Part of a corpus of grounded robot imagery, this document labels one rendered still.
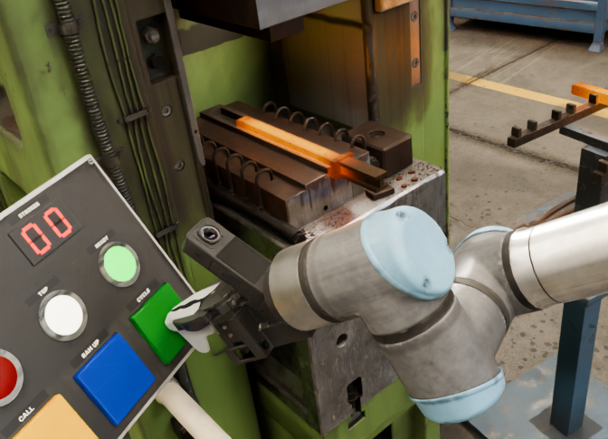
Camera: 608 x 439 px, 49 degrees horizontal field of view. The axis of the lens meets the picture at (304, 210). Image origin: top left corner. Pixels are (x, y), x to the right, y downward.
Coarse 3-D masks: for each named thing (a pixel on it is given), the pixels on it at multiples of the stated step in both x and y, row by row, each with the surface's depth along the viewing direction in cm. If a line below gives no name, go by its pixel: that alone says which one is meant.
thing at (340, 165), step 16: (256, 128) 133; (272, 128) 132; (288, 144) 126; (304, 144) 124; (320, 160) 120; (336, 160) 116; (352, 160) 115; (336, 176) 116; (352, 176) 115; (368, 176) 111; (384, 176) 111
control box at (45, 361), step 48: (48, 192) 78; (96, 192) 83; (0, 240) 72; (48, 240) 76; (96, 240) 81; (144, 240) 86; (0, 288) 70; (48, 288) 74; (96, 288) 79; (144, 288) 84; (0, 336) 69; (48, 336) 73; (96, 336) 77; (48, 384) 71; (0, 432) 66; (96, 432) 73
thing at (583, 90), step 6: (576, 84) 153; (582, 84) 153; (588, 84) 153; (576, 90) 153; (582, 90) 152; (588, 90) 150; (594, 90) 150; (600, 90) 149; (606, 90) 149; (582, 96) 152; (588, 96) 151; (600, 96) 148; (606, 96) 147; (600, 102) 149; (606, 102) 147
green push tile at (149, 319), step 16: (160, 288) 85; (144, 304) 83; (160, 304) 84; (176, 304) 86; (144, 320) 81; (160, 320) 83; (144, 336) 81; (160, 336) 82; (176, 336) 84; (160, 352) 82; (176, 352) 83
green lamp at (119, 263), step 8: (112, 248) 82; (120, 248) 83; (112, 256) 81; (120, 256) 82; (128, 256) 83; (104, 264) 80; (112, 264) 81; (120, 264) 82; (128, 264) 83; (112, 272) 81; (120, 272) 82; (128, 272) 82; (120, 280) 81
